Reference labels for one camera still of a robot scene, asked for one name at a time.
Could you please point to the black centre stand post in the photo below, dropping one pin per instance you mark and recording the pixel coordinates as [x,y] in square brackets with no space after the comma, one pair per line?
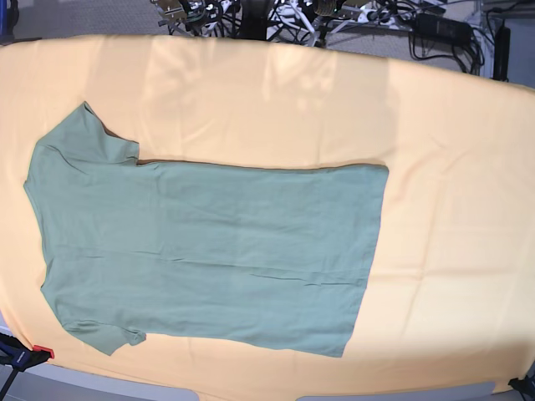
[254,22]

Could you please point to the black clamp right corner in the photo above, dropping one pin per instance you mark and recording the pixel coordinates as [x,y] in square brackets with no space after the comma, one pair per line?
[524,386]

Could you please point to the yellow table cloth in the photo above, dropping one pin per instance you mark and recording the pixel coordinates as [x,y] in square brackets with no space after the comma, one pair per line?
[450,299]

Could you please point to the white power strip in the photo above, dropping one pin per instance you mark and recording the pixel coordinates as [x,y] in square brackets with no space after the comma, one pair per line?
[303,14]

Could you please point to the blue red clamp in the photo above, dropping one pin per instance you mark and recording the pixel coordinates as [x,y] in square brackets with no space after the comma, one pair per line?
[18,356]

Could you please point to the black power adapter brick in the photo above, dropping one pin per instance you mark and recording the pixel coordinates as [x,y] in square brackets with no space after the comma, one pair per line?
[443,30]

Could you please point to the green T-shirt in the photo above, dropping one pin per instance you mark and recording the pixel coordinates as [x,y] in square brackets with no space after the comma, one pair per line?
[277,259]

